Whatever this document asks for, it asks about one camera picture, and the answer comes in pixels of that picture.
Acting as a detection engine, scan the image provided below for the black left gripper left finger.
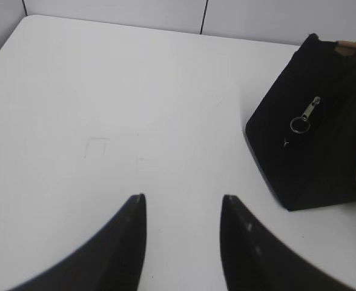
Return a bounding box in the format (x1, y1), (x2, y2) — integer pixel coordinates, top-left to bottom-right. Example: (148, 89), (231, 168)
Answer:
(15, 194), (147, 290)

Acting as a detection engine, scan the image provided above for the black canvas tote bag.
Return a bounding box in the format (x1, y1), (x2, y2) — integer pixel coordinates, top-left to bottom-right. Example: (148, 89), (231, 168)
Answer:
(245, 34), (356, 211)

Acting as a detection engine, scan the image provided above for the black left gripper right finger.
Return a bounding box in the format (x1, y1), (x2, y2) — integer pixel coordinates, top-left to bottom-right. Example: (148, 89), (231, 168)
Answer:
(220, 195), (349, 290)

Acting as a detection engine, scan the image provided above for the metal zipper pull with ring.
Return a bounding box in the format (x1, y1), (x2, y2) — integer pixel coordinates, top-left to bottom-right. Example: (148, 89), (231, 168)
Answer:
(289, 96), (321, 135)

